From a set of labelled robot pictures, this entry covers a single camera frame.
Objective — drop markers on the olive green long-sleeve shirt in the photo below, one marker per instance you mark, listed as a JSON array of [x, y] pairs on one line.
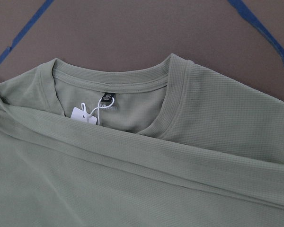
[[182, 146]]

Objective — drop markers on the white paper price tag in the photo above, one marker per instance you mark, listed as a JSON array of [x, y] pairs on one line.
[[82, 115]]

